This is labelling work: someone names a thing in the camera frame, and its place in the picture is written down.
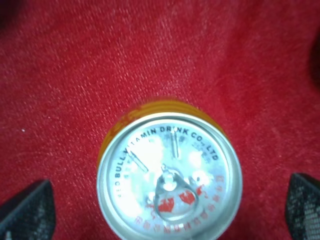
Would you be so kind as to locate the red tablecloth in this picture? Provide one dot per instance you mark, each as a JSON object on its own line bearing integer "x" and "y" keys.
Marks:
{"x": 69, "y": 69}

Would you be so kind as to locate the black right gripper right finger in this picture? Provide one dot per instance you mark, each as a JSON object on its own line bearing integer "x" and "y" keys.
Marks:
{"x": 302, "y": 207}

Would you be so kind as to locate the orange drink can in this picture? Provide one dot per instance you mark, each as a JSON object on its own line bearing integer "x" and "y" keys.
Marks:
{"x": 167, "y": 171}

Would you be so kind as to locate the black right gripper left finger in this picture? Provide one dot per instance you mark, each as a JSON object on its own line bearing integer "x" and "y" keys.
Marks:
{"x": 30, "y": 214}

